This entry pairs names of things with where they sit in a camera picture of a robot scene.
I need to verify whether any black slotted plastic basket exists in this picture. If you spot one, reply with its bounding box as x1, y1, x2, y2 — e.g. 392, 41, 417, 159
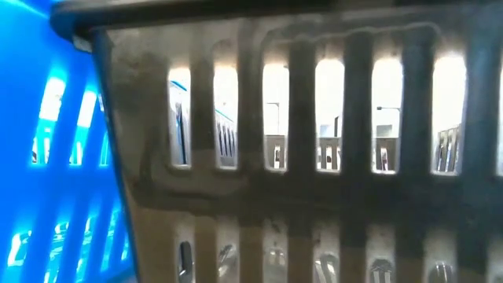
50, 0, 503, 283

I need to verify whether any blue slotted plastic basket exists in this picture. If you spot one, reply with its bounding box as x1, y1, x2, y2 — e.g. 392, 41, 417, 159
0, 0, 138, 283

